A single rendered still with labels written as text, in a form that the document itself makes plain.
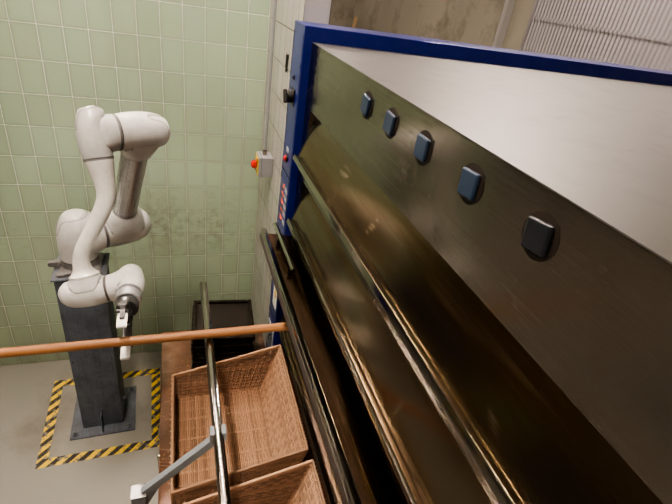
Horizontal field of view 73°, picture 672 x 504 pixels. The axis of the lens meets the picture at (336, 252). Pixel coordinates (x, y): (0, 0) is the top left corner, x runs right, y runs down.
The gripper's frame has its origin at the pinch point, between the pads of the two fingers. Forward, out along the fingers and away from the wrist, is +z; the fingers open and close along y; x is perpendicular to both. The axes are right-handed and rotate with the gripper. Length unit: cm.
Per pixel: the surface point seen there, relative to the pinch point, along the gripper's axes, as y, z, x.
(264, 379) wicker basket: 54, -26, -54
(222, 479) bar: 1, 53, -27
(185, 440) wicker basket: 60, -4, -18
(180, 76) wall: -59, -122, -21
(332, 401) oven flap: -22, 53, -53
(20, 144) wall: -22, -122, 52
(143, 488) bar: 22.9, 37.9, -6.2
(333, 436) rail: -24, 64, -49
